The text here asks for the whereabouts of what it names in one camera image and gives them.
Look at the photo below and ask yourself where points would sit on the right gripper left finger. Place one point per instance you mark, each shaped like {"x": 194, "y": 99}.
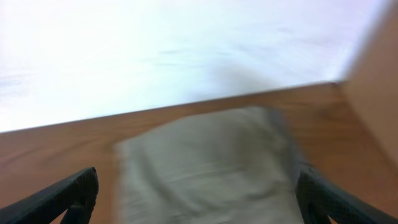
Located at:
{"x": 73, "y": 197}

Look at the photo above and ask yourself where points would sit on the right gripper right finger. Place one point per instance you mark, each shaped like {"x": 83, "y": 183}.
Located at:
{"x": 322, "y": 202}

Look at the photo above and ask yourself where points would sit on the khaki shorts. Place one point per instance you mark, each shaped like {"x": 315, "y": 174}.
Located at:
{"x": 231, "y": 166}

